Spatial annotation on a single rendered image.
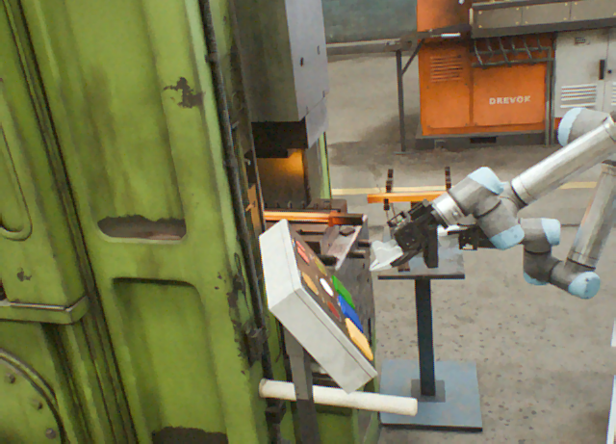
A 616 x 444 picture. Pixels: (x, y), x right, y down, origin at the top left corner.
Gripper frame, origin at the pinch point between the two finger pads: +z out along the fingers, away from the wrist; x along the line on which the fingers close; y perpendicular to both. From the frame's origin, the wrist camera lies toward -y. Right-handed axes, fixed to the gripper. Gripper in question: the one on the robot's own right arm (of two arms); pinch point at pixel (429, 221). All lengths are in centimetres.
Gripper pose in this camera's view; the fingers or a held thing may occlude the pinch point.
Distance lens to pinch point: 200.5
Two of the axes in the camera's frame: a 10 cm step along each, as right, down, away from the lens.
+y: 1.1, 9.1, 4.0
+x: 3.1, -4.1, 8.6
